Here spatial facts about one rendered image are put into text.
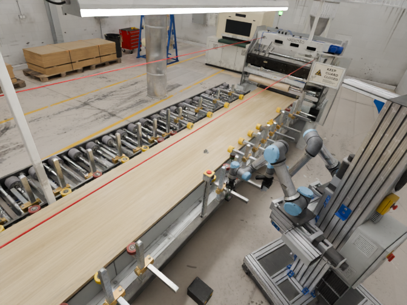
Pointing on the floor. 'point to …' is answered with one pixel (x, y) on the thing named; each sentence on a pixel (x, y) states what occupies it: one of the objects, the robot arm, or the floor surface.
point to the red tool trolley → (129, 39)
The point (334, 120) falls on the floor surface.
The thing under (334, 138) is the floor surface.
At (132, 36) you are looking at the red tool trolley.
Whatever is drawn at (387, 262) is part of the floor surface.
